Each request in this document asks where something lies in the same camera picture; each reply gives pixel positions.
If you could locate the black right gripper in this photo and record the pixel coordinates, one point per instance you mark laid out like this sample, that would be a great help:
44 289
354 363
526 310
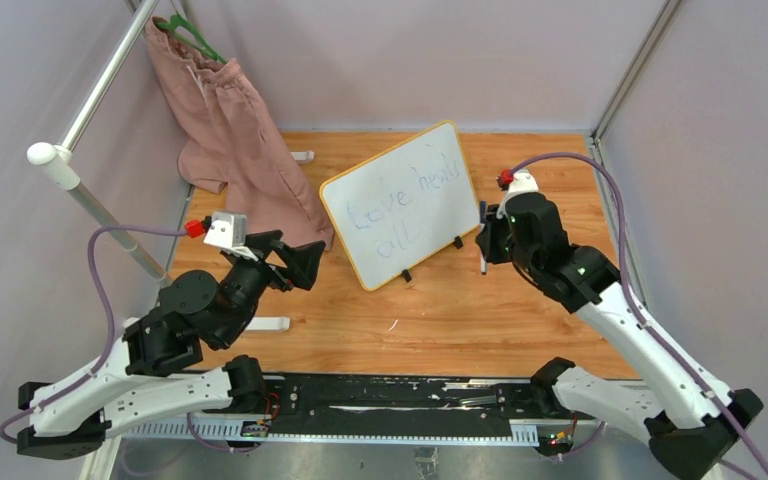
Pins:
485 239

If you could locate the green clothes hanger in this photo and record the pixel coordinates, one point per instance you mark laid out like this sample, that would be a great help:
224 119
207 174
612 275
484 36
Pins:
197 41

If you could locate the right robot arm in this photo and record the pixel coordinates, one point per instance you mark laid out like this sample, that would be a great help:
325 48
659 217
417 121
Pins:
687 417

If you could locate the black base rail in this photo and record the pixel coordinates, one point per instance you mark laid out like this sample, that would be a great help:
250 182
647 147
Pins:
383 409

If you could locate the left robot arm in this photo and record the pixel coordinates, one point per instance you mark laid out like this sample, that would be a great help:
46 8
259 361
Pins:
147 372

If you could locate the yellow framed whiteboard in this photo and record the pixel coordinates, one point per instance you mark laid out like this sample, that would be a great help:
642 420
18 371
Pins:
398 208

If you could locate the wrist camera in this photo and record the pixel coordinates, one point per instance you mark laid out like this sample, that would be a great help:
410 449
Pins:
225 231
520 182

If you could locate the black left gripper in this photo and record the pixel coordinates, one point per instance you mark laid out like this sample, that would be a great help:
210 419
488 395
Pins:
304 260

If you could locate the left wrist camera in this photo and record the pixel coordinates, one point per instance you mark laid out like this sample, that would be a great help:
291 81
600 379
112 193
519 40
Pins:
225 231

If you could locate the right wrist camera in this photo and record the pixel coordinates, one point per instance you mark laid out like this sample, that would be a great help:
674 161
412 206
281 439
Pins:
520 182

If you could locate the pink cloth garment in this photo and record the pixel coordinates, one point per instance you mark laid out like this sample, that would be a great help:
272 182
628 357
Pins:
234 147

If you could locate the white whiteboard marker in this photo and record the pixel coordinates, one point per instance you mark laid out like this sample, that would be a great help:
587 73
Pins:
483 263

